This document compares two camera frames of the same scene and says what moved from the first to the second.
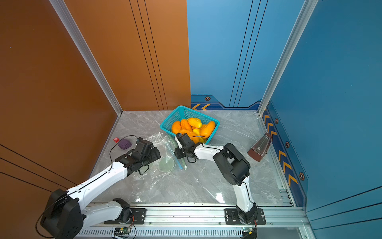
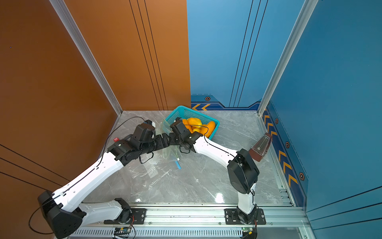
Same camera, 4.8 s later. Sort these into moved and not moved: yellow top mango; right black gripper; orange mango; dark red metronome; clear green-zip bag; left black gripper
Moved: clear green-zip bag; left black gripper; right black gripper
Not moved: orange mango; dark red metronome; yellow top mango
